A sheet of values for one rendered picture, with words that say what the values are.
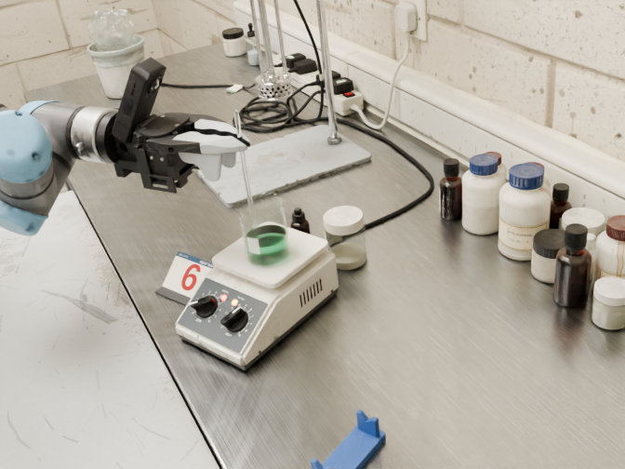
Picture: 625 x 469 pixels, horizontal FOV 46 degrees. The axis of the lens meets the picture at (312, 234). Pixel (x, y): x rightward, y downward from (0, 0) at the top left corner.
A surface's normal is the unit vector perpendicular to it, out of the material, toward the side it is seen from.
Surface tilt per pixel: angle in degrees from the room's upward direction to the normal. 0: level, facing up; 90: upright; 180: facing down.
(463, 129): 90
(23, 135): 47
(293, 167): 0
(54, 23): 90
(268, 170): 0
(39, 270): 0
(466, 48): 90
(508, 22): 90
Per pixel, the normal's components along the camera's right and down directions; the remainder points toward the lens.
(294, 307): 0.77, 0.25
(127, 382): -0.11, -0.84
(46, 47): 0.45, 0.42
